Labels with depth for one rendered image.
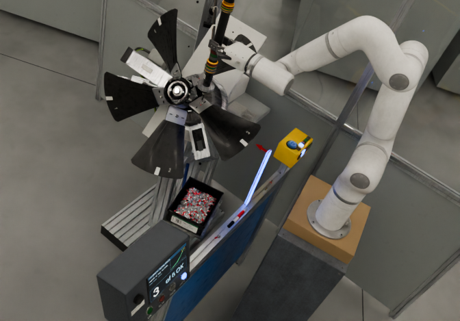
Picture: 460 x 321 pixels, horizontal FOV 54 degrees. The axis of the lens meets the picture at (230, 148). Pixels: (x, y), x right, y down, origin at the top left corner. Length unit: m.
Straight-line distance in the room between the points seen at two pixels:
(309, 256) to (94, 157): 1.82
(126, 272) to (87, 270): 1.44
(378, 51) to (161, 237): 0.82
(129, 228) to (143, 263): 1.49
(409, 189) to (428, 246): 0.35
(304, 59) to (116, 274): 0.86
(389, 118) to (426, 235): 1.22
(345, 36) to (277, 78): 0.29
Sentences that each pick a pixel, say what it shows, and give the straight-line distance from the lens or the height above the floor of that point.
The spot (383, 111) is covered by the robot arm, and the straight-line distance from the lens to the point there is 1.50.
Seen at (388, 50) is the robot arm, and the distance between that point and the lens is 1.39.
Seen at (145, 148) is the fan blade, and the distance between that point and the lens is 1.89.
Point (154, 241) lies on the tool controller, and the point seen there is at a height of 1.24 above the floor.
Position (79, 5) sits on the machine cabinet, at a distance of 4.12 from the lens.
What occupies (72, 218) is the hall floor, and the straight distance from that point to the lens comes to 2.90.
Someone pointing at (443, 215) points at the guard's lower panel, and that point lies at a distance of 2.52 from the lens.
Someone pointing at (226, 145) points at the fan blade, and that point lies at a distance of 1.79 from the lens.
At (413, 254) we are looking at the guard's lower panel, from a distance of 2.73.
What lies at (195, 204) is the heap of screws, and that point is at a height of 0.85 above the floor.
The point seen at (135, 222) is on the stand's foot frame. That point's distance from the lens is 2.80.
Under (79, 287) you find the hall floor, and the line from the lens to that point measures 2.66.
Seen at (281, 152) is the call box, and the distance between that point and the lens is 2.04.
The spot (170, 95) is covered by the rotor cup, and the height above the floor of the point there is 1.19.
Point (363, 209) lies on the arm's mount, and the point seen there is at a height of 1.00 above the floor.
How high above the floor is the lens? 2.34
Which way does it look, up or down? 42 degrees down
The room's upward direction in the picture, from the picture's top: 20 degrees clockwise
